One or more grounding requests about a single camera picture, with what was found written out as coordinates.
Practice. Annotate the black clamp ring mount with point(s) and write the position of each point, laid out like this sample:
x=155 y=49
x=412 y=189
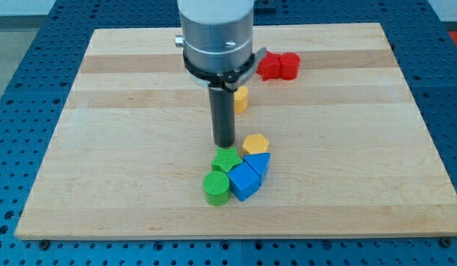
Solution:
x=229 y=81

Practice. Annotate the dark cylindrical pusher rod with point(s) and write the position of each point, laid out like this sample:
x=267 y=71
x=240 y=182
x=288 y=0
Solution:
x=222 y=116

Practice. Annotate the yellow heart block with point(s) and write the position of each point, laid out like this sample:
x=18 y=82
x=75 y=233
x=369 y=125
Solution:
x=241 y=99

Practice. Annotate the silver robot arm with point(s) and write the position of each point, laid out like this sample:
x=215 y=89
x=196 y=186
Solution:
x=217 y=43

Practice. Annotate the yellow hexagon block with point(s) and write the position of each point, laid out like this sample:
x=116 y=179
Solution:
x=255 y=144

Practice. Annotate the red star block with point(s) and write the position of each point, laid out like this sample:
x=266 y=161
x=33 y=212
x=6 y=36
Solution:
x=269 y=67

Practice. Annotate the green star block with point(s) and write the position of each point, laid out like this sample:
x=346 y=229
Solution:
x=225 y=159

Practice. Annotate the red cylinder block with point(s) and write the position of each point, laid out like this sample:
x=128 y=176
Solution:
x=289 y=66

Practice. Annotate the blue triangle block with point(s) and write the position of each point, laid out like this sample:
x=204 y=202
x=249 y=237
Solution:
x=259 y=163

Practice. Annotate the blue cube block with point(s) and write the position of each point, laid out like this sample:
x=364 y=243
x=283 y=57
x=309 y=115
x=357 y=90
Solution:
x=244 y=181

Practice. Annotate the green cylinder block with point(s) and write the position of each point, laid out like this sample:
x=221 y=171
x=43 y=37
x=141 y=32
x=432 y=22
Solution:
x=216 y=186

